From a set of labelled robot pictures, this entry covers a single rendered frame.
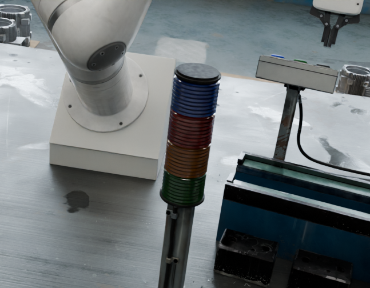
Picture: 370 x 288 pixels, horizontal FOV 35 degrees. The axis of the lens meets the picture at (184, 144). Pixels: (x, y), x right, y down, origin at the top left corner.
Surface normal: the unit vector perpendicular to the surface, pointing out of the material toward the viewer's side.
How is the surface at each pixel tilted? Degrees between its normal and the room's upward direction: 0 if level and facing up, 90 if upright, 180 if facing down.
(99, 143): 45
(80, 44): 91
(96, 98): 135
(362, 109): 0
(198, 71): 0
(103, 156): 90
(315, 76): 69
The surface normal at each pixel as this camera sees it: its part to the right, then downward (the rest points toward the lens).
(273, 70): -0.24, 0.07
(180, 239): -0.30, 0.41
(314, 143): 0.11, -0.88
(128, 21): 0.75, 0.45
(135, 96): 0.00, -0.30
